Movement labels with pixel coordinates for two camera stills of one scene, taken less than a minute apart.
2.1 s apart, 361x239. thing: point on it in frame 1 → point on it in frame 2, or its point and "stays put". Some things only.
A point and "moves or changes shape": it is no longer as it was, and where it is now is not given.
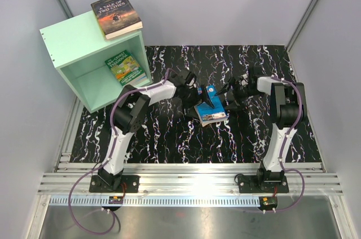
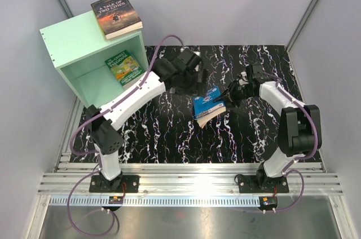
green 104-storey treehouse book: (128, 70) stays put
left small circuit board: (115, 199) stays put
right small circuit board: (268, 202) stays put
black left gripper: (189, 110) → (196, 86)
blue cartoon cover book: (207, 114) moves or changes shape
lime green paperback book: (133, 29) stays put
